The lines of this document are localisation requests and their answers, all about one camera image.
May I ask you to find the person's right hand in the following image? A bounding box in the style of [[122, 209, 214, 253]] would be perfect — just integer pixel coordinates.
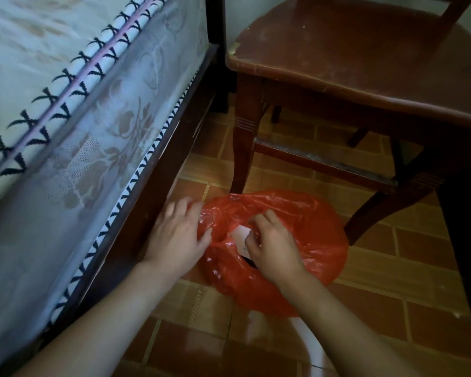
[[244, 209, 309, 290]]

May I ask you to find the person's left hand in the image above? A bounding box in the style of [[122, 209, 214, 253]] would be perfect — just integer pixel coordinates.
[[143, 197, 214, 278]]

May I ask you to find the small white blue box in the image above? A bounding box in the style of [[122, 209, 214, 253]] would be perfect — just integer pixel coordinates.
[[231, 225, 256, 260]]

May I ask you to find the red plastic bag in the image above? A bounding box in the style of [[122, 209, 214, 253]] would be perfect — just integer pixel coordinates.
[[196, 189, 350, 318]]

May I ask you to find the person's left forearm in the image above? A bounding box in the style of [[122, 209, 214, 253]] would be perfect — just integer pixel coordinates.
[[14, 262, 182, 377]]

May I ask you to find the person's right forearm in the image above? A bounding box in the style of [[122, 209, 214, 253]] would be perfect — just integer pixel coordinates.
[[281, 270, 424, 377]]

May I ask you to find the black baseboard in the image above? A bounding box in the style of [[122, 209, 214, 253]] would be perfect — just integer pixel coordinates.
[[435, 165, 471, 367]]

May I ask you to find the dark wooden chair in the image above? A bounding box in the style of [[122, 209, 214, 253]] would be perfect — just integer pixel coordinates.
[[226, 0, 471, 246]]

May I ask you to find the dark brown bed frame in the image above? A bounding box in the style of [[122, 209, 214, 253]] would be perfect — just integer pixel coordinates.
[[0, 0, 230, 377]]

